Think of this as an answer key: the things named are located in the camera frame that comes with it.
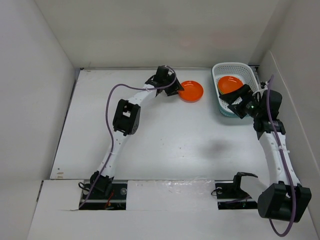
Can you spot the orange plate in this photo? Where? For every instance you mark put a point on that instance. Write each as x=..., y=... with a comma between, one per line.
x=192, y=91
x=229, y=83

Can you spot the white perforated plastic bin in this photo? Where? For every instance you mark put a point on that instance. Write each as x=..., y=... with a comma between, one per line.
x=235, y=69

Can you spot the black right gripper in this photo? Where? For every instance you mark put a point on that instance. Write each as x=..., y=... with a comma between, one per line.
x=237, y=108

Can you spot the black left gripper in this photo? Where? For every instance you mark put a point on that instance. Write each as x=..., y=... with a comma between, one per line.
x=175, y=88

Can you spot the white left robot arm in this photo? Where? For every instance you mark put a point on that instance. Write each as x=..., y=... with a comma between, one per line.
x=126, y=121

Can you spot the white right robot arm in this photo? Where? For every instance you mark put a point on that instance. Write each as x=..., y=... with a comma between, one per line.
x=284, y=199

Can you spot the black metal base rail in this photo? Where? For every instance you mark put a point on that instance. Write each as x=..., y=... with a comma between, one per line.
x=166, y=195

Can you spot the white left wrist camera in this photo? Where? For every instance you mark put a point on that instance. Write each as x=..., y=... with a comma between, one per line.
x=164, y=67

